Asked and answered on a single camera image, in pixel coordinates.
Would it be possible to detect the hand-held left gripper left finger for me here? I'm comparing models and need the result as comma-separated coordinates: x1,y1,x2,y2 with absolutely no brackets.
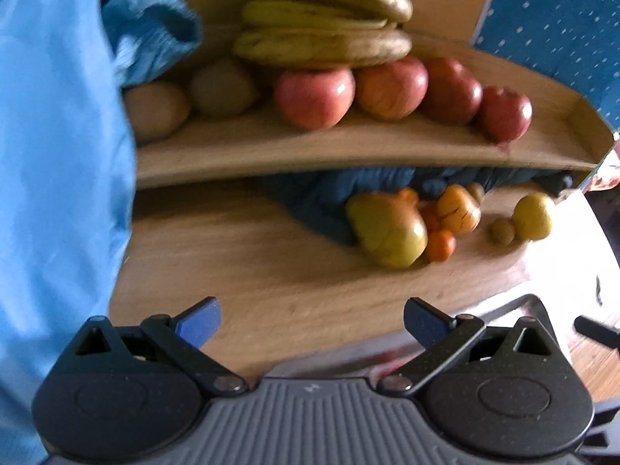
70,296,250,396

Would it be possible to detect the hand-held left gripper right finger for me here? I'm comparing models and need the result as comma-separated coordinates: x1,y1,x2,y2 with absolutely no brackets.
378,297,565,396

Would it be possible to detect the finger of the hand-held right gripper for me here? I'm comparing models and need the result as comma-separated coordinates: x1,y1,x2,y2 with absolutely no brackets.
574,315,620,350

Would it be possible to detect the metal tray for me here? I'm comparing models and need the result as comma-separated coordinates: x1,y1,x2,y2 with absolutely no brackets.
262,293,575,383

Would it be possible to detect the yellow green apple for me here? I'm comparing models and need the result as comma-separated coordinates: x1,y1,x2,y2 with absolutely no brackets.
345,193,429,269

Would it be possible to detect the reddish orange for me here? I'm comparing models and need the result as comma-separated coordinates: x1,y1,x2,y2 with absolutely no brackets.
417,202,443,234

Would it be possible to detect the large spotted orange fruit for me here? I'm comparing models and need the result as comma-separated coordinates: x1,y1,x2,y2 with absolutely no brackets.
436,185,482,236

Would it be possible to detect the small brown kiwi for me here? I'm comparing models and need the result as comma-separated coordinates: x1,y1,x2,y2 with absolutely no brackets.
489,218,517,246

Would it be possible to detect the yellow lemon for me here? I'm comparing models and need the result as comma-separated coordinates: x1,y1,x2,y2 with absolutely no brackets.
512,193,555,242

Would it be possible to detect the dark blue cloth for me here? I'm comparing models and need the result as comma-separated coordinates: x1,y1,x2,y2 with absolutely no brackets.
262,167,572,248

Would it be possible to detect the wooden shelf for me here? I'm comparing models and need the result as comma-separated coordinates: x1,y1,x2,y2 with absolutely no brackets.
121,29,616,189

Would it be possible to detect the light blue garment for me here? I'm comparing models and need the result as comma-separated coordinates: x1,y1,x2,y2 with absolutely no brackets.
0,0,139,465

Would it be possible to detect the red apple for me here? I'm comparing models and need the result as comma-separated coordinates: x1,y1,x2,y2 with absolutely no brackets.
353,55,429,122
419,57,484,126
477,86,534,143
274,68,357,131

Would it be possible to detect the crumpled blue plastic bag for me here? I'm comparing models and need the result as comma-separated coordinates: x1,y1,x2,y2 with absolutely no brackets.
99,0,204,88

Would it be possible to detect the blue dotted fabric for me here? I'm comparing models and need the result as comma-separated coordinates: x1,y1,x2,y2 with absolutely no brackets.
472,0,620,131

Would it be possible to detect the ripe banana bunch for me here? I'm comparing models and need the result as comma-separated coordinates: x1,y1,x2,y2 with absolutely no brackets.
232,0,415,71

